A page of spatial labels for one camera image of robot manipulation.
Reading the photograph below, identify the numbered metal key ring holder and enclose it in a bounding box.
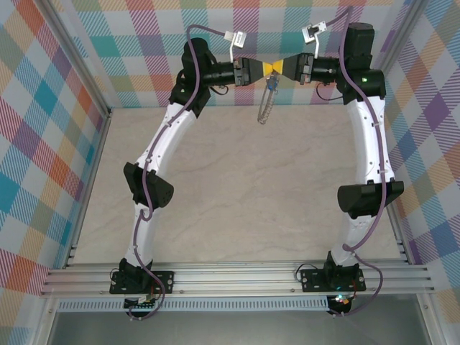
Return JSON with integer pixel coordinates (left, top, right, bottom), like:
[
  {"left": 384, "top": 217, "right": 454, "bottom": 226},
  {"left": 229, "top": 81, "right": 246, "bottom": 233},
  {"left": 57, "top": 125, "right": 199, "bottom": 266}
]
[{"left": 257, "top": 77, "right": 280, "bottom": 126}]

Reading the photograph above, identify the black electronics board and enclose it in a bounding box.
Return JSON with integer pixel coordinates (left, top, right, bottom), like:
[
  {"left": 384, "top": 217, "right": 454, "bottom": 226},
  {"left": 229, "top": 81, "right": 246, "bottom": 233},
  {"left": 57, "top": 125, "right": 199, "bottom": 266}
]
[
  {"left": 327, "top": 293, "right": 355, "bottom": 314},
  {"left": 124, "top": 295, "right": 162, "bottom": 312}
]

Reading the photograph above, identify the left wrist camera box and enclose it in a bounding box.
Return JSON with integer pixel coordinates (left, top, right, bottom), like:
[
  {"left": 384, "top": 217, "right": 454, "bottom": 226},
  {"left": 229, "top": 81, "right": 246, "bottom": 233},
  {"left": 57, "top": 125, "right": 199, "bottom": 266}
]
[{"left": 223, "top": 30, "right": 247, "bottom": 50}]

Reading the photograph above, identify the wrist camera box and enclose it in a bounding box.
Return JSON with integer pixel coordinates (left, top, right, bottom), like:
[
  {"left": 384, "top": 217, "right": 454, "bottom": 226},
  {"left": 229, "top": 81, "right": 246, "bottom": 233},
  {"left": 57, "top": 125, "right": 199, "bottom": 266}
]
[
  {"left": 301, "top": 21, "right": 328, "bottom": 45},
  {"left": 223, "top": 30, "right": 247, "bottom": 50}
]

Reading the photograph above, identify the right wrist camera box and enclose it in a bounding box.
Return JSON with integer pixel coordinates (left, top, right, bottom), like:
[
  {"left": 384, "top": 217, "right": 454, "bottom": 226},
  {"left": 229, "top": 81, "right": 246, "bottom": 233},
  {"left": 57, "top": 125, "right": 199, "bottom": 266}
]
[{"left": 301, "top": 21, "right": 328, "bottom": 45}]

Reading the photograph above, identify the aluminium frame post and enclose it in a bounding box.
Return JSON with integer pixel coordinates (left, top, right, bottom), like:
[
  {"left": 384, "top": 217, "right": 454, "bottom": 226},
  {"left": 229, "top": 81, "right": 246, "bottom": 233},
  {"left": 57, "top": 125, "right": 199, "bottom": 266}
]
[
  {"left": 41, "top": 0, "right": 112, "bottom": 119},
  {"left": 357, "top": 0, "right": 428, "bottom": 112}
]

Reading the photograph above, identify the aluminium side rail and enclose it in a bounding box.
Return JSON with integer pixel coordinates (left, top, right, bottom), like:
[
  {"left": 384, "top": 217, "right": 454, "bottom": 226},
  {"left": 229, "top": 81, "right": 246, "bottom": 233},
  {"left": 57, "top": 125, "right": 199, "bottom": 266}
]
[
  {"left": 359, "top": 103, "right": 413, "bottom": 265},
  {"left": 63, "top": 106, "right": 113, "bottom": 270}
]

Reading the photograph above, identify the aluminium cross rail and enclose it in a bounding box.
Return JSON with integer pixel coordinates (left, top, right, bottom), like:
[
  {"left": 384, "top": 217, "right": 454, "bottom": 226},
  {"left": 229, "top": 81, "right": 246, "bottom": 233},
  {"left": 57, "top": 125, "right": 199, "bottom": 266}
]
[{"left": 40, "top": 261, "right": 438, "bottom": 298}]

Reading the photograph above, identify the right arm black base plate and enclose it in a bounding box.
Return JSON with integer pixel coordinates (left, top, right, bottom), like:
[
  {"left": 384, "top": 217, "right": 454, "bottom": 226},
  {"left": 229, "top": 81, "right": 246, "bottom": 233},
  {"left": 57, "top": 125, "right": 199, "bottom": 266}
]
[{"left": 300, "top": 268, "right": 367, "bottom": 293}]

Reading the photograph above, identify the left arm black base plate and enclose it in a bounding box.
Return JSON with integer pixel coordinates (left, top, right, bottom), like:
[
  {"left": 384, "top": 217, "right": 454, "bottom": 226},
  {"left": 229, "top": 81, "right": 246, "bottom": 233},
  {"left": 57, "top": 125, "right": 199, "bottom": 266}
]
[{"left": 109, "top": 270, "right": 176, "bottom": 295}]

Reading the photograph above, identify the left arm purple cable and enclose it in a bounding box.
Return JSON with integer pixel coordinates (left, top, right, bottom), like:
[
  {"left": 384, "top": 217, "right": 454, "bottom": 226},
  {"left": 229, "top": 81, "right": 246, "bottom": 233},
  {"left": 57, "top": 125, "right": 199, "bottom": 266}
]
[{"left": 125, "top": 24, "right": 227, "bottom": 321}]

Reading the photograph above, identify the light blue slotted cable duct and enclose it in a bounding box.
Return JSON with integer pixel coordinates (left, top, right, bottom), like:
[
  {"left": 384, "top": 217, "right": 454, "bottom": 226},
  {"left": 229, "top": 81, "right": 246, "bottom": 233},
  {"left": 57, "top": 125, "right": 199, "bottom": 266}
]
[{"left": 57, "top": 296, "right": 330, "bottom": 313}]

